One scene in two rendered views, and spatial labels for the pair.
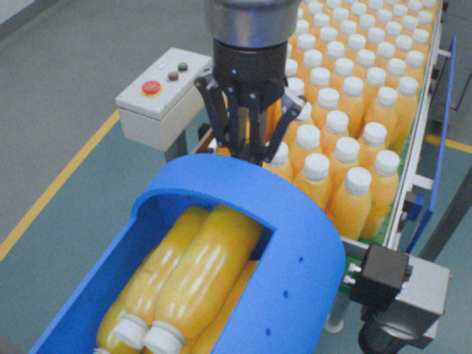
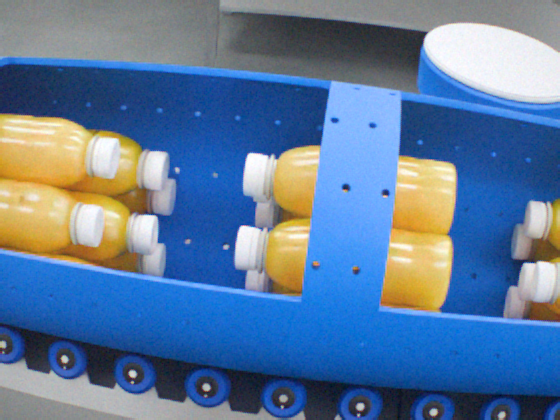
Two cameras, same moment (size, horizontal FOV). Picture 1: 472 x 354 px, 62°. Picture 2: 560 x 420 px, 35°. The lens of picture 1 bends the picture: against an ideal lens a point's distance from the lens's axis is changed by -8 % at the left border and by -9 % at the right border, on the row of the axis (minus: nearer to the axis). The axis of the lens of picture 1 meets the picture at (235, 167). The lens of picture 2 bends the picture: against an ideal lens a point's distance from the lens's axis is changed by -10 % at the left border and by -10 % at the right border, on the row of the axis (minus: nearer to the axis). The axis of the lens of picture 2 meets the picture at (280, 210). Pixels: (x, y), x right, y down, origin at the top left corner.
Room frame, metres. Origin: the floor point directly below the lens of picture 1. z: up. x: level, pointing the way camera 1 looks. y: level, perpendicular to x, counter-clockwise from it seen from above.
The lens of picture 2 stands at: (0.28, 0.86, 1.63)
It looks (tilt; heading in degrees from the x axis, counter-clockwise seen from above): 34 degrees down; 249
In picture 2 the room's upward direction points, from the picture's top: 5 degrees clockwise
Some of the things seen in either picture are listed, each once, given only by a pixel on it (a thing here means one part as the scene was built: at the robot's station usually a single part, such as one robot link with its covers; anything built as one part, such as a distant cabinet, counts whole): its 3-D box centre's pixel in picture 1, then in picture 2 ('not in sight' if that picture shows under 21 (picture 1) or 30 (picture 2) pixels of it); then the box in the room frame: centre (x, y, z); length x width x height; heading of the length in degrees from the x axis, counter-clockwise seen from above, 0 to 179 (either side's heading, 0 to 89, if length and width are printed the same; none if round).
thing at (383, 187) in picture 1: (373, 198); not in sight; (0.47, -0.25, 0.99); 0.07 x 0.07 x 0.18
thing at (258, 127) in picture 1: (258, 121); not in sight; (0.37, -0.03, 1.25); 0.04 x 0.01 x 0.11; 154
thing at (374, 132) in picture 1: (374, 132); not in sight; (0.54, -0.25, 1.08); 0.04 x 0.04 x 0.02
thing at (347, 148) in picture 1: (347, 148); not in sight; (0.50, -0.19, 1.08); 0.04 x 0.04 x 0.02
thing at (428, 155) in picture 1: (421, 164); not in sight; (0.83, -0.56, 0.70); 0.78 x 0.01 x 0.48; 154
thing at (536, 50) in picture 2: not in sight; (504, 60); (-0.54, -0.29, 1.03); 0.28 x 0.28 x 0.01
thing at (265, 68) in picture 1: (249, 69); not in sight; (0.37, -0.02, 1.32); 0.08 x 0.07 x 0.09; 64
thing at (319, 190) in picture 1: (308, 202); not in sight; (0.46, -0.13, 0.99); 0.07 x 0.07 x 0.18
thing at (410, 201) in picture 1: (404, 209); not in sight; (0.48, -0.33, 0.94); 0.03 x 0.02 x 0.08; 154
